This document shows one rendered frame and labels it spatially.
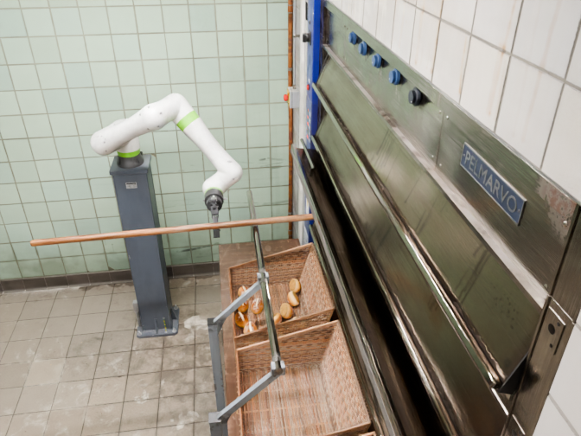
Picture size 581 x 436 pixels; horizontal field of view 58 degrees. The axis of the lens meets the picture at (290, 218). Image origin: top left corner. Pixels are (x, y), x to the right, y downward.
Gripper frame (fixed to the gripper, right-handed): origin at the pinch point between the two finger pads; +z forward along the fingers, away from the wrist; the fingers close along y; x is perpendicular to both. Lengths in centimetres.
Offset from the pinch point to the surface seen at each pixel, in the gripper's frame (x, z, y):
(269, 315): -17, 62, 2
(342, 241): -46, 52, -20
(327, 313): -48, 25, 38
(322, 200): -45, 21, -21
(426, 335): -52, 113, -31
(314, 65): -52, -39, -59
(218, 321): 2.0, 38.1, 24.1
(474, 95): -53, 113, -94
